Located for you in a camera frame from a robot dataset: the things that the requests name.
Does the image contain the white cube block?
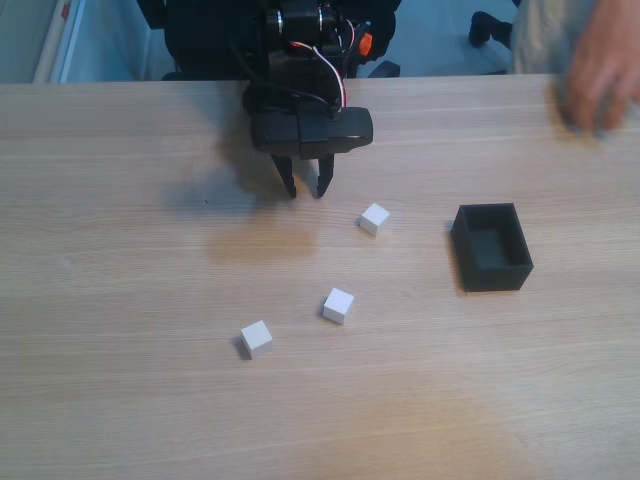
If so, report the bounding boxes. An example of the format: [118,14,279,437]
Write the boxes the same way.
[321,287,356,326]
[358,202,392,238]
[239,319,275,361]

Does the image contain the black open rectangular box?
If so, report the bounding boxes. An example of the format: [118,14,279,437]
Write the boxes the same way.
[451,202,535,294]

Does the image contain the person's hand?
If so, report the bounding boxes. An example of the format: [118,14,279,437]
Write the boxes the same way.
[563,0,640,140]

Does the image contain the blue office chair, black base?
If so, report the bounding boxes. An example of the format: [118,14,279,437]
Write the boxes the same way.
[468,10,516,50]

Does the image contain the white panel board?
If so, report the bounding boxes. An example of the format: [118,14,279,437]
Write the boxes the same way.
[32,0,85,84]

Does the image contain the person's body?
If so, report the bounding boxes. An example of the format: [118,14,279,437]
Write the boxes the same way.
[510,0,601,76]

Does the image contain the black cable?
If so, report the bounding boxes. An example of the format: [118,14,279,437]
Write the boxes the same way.
[228,42,335,112]

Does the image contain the black oval camera box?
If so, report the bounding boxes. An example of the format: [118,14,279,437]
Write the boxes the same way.
[249,106,375,161]

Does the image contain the white and red cable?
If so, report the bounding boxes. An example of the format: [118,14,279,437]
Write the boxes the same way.
[285,40,348,112]

